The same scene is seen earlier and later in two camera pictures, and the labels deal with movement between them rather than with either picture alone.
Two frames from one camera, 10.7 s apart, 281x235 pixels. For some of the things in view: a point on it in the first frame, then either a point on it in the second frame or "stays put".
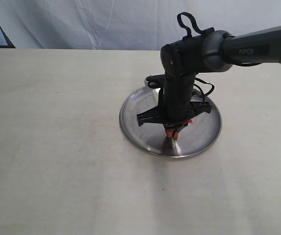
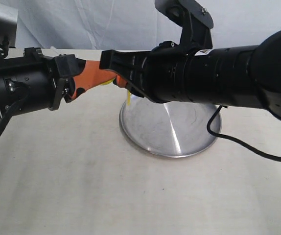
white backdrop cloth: (128, 24) stays put
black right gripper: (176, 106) -> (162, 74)
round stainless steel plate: (193, 138) stays put
